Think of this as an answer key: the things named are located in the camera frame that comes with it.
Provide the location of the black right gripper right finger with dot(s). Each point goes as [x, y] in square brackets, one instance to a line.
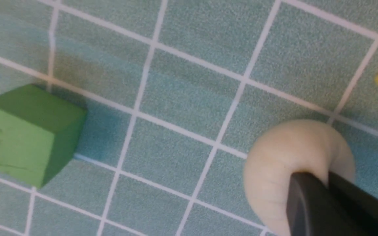
[363, 203]

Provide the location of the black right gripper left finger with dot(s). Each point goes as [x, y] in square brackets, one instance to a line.
[314, 209]

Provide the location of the white bun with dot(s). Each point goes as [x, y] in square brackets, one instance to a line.
[295, 146]

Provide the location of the green checked tablecloth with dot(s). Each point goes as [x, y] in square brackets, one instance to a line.
[177, 92]

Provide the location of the green cube block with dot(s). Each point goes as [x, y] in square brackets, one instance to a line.
[39, 133]

